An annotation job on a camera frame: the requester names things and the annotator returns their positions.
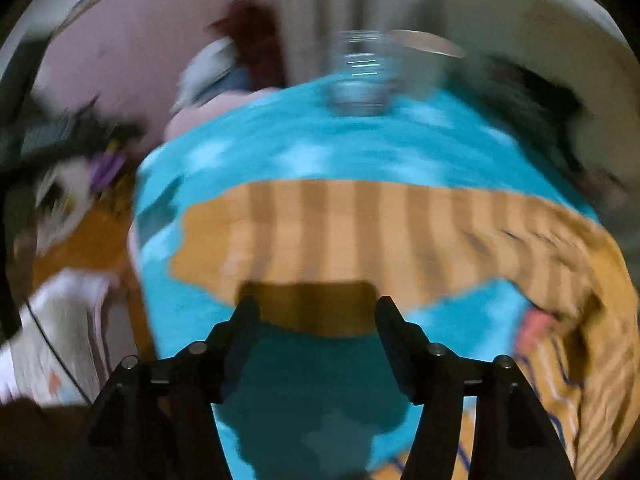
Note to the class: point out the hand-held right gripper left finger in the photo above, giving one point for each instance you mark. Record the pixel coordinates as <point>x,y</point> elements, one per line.
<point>246,340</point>

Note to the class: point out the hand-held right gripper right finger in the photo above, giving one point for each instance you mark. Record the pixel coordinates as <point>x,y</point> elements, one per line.
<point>392,340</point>

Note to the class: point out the yellow striped sweater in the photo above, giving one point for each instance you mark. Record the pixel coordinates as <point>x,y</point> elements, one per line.
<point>350,240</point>

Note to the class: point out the white floral quilt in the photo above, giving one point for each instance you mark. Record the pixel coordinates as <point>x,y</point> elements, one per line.
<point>60,340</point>

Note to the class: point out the blue cartoon printed mat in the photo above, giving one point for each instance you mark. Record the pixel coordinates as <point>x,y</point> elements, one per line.
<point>325,135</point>

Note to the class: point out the purple item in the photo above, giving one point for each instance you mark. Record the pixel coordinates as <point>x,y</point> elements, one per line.
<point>106,170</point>

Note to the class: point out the clear drinking glass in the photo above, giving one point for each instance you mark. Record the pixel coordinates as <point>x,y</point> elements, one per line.
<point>360,75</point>

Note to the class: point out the dark red cloth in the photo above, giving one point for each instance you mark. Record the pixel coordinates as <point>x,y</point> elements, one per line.
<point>247,40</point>

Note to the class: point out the beige curtain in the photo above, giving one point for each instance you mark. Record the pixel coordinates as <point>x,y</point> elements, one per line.
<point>320,5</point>

